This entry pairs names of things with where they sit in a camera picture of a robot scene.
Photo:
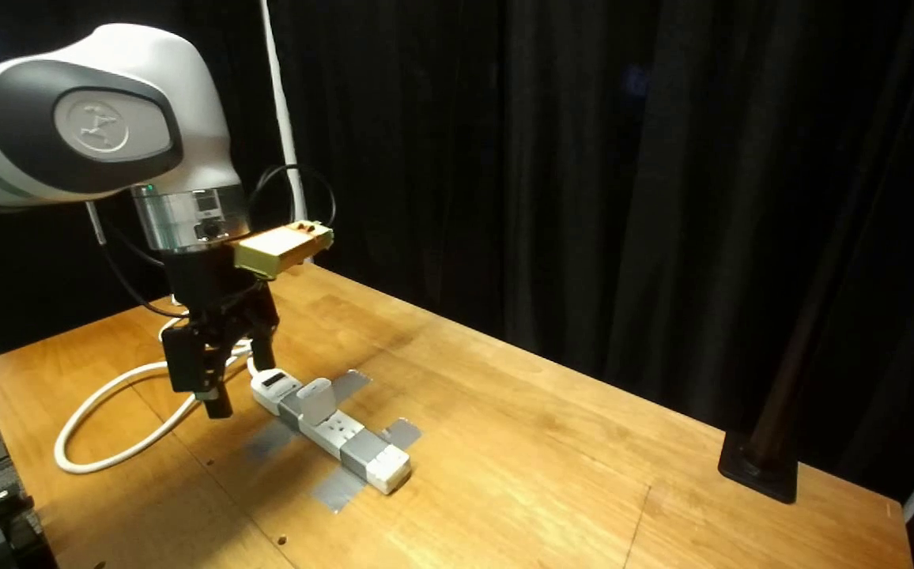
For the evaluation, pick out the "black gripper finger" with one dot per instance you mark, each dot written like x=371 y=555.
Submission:
x=217 y=402
x=264 y=350

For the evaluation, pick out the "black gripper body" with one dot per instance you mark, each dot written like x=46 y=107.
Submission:
x=227 y=305

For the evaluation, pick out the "white charger head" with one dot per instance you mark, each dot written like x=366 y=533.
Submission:
x=313 y=402

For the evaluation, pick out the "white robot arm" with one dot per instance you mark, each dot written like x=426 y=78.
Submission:
x=135 y=107

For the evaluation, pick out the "white pole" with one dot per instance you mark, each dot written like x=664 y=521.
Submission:
x=281 y=115

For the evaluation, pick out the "black curtain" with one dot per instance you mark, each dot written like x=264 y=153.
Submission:
x=635 y=187

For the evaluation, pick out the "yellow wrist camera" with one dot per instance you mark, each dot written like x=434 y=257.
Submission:
x=274 y=252

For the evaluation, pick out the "grey duct tape strip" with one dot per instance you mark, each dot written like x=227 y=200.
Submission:
x=274 y=393
x=371 y=459

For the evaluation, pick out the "white extension cord strip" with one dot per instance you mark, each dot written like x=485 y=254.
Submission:
x=316 y=412

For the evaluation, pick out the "black stand post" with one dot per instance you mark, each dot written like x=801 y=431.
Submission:
x=761 y=459

